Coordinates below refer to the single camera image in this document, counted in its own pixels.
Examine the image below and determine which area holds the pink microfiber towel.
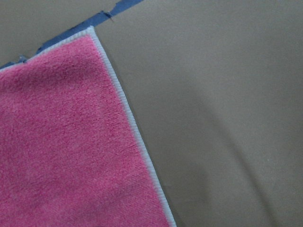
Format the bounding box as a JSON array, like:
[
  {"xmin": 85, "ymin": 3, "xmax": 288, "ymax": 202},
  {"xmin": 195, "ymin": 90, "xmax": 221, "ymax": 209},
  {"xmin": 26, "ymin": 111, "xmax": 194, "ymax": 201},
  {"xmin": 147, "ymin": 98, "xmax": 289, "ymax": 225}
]
[{"xmin": 0, "ymin": 26, "xmax": 176, "ymax": 227}]

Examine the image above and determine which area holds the torn blue tape strip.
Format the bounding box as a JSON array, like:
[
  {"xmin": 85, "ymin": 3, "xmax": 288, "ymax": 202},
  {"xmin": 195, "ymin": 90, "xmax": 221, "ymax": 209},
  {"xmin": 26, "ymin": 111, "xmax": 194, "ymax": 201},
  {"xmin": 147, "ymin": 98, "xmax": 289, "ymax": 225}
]
[{"xmin": 0, "ymin": 0, "xmax": 141, "ymax": 72}]

